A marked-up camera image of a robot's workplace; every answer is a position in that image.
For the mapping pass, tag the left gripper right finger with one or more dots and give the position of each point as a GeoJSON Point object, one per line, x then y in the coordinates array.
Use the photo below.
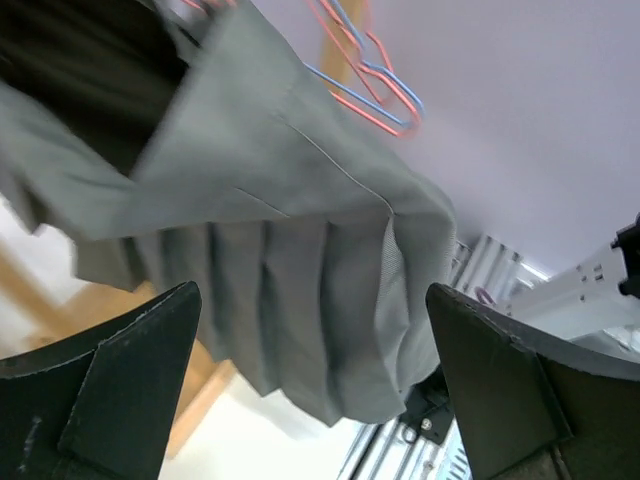
{"type": "Point", "coordinates": [530, 405]}

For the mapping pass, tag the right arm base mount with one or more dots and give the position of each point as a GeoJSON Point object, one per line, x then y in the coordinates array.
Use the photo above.
{"type": "Point", "coordinates": [429, 412]}

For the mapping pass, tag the blue hanger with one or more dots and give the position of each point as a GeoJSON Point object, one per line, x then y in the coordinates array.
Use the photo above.
{"type": "Point", "coordinates": [380, 85]}

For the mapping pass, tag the grey skirt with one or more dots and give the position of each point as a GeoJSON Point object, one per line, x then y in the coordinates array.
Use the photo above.
{"type": "Point", "coordinates": [174, 145]}

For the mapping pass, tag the wooden clothes rack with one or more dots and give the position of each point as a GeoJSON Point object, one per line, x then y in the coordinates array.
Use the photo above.
{"type": "Point", "coordinates": [204, 379]}

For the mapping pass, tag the aluminium rail frame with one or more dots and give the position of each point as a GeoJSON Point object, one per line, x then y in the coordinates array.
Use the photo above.
{"type": "Point", "coordinates": [424, 442]}

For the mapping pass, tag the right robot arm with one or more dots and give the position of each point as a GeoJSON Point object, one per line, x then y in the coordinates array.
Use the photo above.
{"type": "Point", "coordinates": [600, 293]}

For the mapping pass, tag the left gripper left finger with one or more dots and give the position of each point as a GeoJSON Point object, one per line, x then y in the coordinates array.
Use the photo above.
{"type": "Point", "coordinates": [100, 404]}

